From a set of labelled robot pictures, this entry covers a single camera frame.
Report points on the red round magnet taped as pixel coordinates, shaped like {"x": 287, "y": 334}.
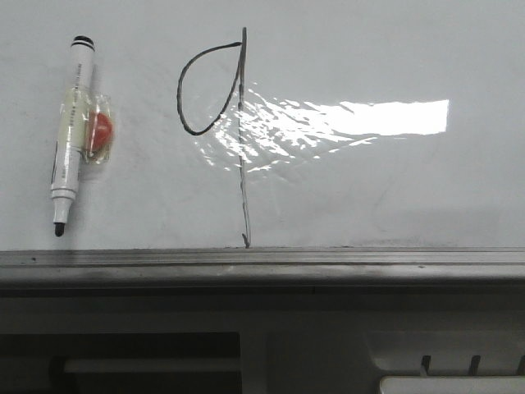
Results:
{"x": 100, "y": 130}

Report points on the white black whiteboard marker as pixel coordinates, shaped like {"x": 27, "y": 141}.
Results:
{"x": 74, "y": 116}

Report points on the white whiteboard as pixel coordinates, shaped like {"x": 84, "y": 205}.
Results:
{"x": 367, "y": 124}

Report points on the drawn black number nine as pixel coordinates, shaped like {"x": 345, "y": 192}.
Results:
{"x": 238, "y": 85}

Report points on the white plastic marker tray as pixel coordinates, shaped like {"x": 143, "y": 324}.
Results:
{"x": 457, "y": 385}

